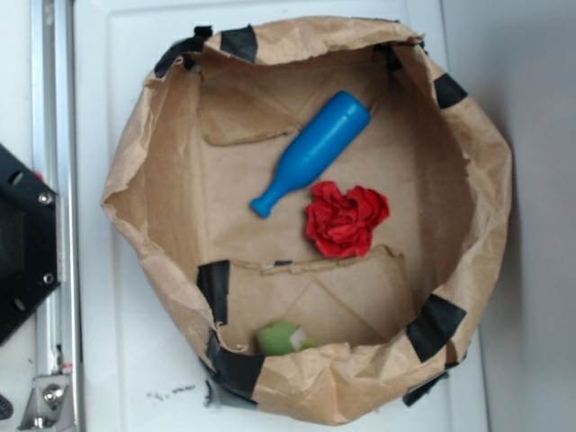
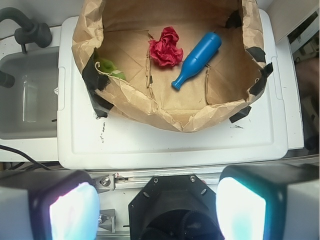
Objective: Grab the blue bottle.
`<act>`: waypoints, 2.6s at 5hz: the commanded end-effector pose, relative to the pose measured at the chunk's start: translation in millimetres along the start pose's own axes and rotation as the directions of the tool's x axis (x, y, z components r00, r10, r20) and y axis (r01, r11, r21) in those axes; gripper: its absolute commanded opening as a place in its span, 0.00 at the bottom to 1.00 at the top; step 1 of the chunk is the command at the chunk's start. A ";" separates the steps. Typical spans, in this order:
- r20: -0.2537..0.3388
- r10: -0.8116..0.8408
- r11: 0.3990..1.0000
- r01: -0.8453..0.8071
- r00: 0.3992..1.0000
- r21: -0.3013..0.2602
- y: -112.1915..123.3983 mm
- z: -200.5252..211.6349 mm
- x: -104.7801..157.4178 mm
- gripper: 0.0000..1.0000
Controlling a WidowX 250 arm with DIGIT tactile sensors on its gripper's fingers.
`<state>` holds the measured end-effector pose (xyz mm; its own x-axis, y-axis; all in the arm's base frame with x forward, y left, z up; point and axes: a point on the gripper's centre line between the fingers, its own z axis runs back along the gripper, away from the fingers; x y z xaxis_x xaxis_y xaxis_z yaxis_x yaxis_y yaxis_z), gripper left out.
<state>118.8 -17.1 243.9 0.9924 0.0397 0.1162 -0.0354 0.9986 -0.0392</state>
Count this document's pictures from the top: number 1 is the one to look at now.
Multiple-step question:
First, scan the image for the blue plastic bottle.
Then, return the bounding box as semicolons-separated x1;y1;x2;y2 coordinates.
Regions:
250;91;371;218

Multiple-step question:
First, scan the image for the red crumpled cloth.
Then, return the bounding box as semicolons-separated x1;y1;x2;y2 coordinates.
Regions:
305;181;391;258

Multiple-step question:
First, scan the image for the green plush toy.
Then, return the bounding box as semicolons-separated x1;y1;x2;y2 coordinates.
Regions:
256;320;318;356

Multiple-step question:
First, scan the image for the brown paper bag bin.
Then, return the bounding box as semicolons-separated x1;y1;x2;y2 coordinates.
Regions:
103;16;512;425

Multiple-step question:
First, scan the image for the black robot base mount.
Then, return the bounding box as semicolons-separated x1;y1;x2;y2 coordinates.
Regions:
1;147;59;344

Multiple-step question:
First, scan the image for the aluminium frame rail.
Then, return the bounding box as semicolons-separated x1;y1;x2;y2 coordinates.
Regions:
31;1;86;431

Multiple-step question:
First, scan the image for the metal corner bracket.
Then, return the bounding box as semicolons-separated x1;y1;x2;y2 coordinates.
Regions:
17;374;77;432

